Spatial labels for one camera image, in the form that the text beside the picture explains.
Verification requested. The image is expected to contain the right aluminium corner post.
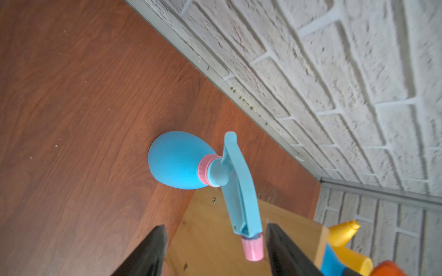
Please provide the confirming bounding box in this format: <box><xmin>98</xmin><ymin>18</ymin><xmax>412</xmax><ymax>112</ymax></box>
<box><xmin>320</xmin><ymin>178</ymin><xmax>442</xmax><ymax>212</ymax></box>

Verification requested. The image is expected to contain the yellow transparent spray bottle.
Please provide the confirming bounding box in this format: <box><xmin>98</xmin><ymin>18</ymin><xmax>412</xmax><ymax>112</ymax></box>
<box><xmin>327</xmin><ymin>220</ymin><xmax>374</xmax><ymax>276</ymax></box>

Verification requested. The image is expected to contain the small blue spray bottle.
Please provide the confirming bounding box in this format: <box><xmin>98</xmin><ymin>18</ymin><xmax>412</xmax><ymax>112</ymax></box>
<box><xmin>148</xmin><ymin>131</ymin><xmax>264</xmax><ymax>262</ymax></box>

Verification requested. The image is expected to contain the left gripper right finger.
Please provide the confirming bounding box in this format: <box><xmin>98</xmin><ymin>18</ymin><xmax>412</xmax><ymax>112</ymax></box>
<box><xmin>265</xmin><ymin>223</ymin><xmax>323</xmax><ymax>276</ymax></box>

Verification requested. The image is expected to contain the wooden shelf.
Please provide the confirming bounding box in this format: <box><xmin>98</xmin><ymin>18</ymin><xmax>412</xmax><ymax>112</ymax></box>
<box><xmin>165</xmin><ymin>187</ymin><xmax>329</xmax><ymax>276</ymax></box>

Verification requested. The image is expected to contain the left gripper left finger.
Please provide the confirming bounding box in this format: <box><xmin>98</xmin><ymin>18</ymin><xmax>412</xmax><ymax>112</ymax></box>
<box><xmin>112</xmin><ymin>225</ymin><xmax>168</xmax><ymax>276</ymax></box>

